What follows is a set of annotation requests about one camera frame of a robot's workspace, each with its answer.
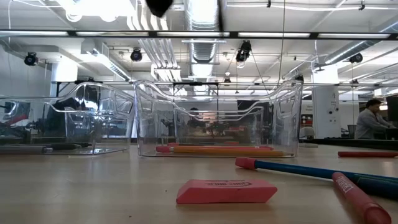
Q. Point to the dark blue marker pen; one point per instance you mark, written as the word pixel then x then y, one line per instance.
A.
pixel 382 189

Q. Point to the person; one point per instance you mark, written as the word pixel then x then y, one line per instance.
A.
pixel 368 124

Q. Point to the red marker pen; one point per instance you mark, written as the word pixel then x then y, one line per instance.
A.
pixel 357 196

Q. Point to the white rectangular air duct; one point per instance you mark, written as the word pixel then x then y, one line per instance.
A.
pixel 102 62

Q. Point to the dark long table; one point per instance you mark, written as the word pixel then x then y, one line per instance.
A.
pixel 342 143

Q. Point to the silver round duct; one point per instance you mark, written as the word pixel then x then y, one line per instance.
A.
pixel 203 18

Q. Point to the black pen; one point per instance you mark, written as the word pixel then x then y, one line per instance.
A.
pixel 68 146

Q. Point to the dark green crayon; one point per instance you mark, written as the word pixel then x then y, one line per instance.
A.
pixel 357 177

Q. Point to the black frame rig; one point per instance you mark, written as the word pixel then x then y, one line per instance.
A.
pixel 196 83

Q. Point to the black monitor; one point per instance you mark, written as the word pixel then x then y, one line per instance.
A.
pixel 393 109

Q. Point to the clear plastic bin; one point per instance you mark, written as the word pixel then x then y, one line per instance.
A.
pixel 93 124
pixel 149 130
pixel 258 124
pixel 109 137

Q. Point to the orange pencil pink eraser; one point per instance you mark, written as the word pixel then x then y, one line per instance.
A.
pixel 217 152
pixel 248 147

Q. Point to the grey pen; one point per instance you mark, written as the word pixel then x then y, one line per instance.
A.
pixel 25 150

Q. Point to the grey round duct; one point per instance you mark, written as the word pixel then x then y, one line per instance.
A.
pixel 342 51

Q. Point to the white column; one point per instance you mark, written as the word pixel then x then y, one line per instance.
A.
pixel 325 109

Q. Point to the black office chair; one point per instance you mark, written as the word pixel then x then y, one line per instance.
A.
pixel 351 132

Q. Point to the blue pencil pink eraser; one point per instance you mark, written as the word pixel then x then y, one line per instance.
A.
pixel 280 168

